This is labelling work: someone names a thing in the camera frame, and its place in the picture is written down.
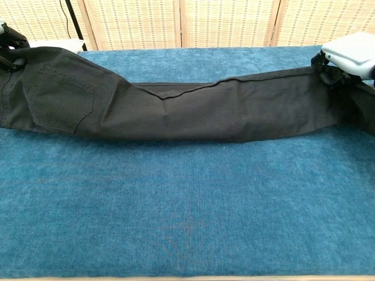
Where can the clear plastic bag with papers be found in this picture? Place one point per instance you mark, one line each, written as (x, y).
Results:
(64, 44)

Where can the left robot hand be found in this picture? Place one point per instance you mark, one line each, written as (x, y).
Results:
(13, 39)

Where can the blue table cloth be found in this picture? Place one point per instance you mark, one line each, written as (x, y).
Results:
(187, 190)

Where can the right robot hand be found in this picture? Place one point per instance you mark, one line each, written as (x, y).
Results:
(351, 55)

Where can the bamboo folding screen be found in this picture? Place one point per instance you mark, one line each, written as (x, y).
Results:
(228, 23)

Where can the black tripod stand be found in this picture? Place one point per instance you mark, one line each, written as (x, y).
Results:
(75, 23)

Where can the black trousers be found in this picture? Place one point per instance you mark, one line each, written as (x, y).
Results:
(190, 111)

